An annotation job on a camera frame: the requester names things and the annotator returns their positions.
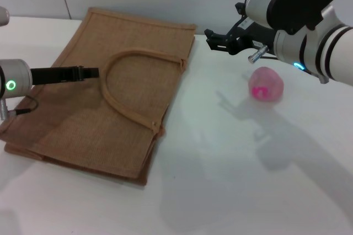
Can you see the brown jute handbag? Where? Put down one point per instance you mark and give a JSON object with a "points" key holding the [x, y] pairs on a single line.
{"points": [[138, 102]]}

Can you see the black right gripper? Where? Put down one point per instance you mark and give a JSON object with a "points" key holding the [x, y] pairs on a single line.
{"points": [[241, 37]]}

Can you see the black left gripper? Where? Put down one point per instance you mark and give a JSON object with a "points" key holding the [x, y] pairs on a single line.
{"points": [[55, 75]]}

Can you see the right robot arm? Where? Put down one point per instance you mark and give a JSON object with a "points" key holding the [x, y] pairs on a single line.
{"points": [[328, 53]]}

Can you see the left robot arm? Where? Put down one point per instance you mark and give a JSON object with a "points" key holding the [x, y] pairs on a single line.
{"points": [[16, 77]]}

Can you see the left wrist camera housing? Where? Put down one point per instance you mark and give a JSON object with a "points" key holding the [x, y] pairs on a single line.
{"points": [[3, 15]]}

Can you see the pink peach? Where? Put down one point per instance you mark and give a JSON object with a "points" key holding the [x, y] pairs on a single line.
{"points": [[266, 84]]}

